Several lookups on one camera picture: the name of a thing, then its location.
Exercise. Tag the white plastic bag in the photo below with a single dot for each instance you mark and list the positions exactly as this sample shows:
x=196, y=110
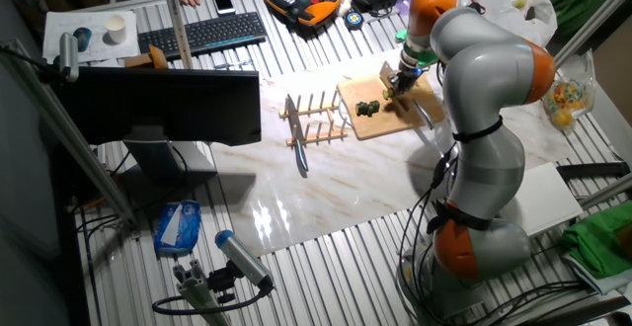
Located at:
x=518, y=15

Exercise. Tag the black computer monitor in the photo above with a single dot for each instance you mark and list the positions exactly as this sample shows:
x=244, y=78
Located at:
x=158, y=104

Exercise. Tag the cut cucumber segment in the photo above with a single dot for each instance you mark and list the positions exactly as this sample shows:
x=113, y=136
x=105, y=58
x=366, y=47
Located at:
x=369, y=108
x=392, y=91

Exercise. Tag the aluminium frame post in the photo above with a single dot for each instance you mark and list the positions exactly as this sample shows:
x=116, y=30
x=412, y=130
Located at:
x=64, y=128
x=175, y=20
x=592, y=20

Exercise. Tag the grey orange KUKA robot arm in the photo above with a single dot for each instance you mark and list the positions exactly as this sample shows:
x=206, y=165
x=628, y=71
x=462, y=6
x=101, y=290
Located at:
x=489, y=94

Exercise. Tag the blue tissue pack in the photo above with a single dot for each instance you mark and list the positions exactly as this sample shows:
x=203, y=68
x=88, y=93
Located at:
x=178, y=227

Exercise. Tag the wooden peg knife rack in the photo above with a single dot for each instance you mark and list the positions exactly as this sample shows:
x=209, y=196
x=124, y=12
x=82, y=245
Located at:
x=318, y=138

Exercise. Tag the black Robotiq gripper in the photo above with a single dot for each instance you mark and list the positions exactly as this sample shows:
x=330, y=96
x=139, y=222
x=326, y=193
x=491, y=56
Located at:
x=411, y=75

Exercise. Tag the white smartphone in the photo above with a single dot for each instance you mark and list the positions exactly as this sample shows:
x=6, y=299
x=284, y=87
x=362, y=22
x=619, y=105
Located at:
x=222, y=1

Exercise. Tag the purple plastic bag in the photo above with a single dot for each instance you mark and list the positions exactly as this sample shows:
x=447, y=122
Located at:
x=405, y=6

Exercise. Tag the white paper sheets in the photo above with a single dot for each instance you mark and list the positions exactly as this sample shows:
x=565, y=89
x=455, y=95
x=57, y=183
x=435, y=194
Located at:
x=64, y=29

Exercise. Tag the brown cardboard piece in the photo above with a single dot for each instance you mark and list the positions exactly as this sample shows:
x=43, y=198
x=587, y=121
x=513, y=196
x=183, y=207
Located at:
x=148, y=59

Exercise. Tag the round black blue disc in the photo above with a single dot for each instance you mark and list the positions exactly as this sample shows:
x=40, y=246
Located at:
x=353, y=21

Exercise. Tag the black computer keyboard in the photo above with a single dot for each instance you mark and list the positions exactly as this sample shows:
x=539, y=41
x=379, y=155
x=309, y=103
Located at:
x=202, y=34

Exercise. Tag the white paper cup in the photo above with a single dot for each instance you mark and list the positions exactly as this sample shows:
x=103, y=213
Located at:
x=116, y=29

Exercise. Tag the silver depth camera blue end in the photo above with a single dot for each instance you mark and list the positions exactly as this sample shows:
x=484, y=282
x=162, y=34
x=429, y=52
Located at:
x=242, y=257

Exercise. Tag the short cucumber piece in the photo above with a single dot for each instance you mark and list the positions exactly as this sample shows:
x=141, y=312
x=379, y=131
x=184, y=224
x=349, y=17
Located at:
x=375, y=106

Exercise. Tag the dark blue computer mouse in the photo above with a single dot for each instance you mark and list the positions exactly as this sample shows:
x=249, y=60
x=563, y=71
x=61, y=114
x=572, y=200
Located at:
x=82, y=38

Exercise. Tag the white flat box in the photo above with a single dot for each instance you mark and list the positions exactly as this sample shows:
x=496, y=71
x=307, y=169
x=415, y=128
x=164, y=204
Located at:
x=543, y=202

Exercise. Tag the clear bag of yellow fruit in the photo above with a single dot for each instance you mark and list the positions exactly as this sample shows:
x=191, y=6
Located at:
x=568, y=99

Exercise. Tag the aluminium profile camera stand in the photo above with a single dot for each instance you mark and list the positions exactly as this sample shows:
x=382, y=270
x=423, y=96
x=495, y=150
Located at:
x=195, y=291

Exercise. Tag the bright green folded cloth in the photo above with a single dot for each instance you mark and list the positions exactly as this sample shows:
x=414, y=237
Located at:
x=597, y=242

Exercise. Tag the small green object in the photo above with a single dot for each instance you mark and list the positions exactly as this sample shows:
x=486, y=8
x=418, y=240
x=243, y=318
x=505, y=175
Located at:
x=401, y=34

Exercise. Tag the pointed steel kitchen knife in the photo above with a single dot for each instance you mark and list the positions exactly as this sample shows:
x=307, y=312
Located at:
x=297, y=123

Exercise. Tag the black flat bar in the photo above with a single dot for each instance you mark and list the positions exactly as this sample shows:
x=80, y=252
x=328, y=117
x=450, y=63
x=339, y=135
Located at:
x=592, y=170

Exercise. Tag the white rounded object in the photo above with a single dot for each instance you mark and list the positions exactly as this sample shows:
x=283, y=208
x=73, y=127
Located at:
x=345, y=2

